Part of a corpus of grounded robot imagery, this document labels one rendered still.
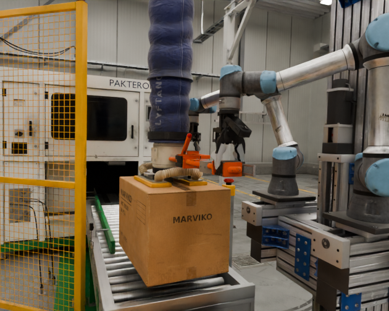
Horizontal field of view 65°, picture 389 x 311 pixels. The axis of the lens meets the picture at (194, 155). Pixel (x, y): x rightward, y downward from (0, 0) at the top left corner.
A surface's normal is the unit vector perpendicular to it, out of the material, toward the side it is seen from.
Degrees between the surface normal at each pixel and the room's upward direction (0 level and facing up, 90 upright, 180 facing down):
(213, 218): 89
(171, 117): 74
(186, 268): 89
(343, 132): 90
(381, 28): 82
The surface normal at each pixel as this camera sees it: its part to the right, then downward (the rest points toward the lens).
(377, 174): -0.27, 0.18
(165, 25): -0.04, -0.28
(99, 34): 0.36, 0.06
